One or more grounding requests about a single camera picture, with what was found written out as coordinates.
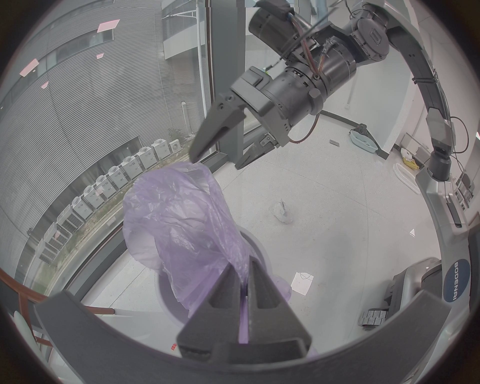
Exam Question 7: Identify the wooden chair with white cushions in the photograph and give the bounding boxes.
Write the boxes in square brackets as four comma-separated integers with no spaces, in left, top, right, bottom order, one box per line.
[0,268,118,376]

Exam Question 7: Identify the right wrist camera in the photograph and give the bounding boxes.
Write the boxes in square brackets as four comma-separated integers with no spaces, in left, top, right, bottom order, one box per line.
[242,67,276,92]

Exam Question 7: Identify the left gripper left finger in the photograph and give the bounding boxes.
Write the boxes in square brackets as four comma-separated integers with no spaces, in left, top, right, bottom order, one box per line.
[176,262,244,363]

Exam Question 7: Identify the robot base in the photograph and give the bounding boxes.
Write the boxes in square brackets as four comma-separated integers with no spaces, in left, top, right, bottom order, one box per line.
[359,161,480,338]

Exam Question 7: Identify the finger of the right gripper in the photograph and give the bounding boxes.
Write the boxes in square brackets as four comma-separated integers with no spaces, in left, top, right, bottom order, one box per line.
[189,93,247,164]
[234,132,280,170]

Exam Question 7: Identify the purple plastic bag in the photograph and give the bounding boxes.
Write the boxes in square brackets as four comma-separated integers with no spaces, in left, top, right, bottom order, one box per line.
[122,162,322,357]

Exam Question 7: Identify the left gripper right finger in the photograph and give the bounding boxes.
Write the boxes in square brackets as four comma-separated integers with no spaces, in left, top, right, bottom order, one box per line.
[247,258,313,354]

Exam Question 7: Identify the crumpled white paper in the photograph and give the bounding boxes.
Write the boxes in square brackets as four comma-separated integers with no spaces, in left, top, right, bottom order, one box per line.
[272,200,295,226]

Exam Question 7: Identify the white trash bin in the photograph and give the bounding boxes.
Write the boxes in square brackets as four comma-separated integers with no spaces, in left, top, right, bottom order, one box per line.
[154,227,280,327]

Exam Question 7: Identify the window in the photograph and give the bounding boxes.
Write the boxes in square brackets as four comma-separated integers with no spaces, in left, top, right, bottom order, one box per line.
[0,0,271,312]

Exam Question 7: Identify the pale blue plastic tub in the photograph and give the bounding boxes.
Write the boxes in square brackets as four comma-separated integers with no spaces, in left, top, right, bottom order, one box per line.
[349,124,380,154]

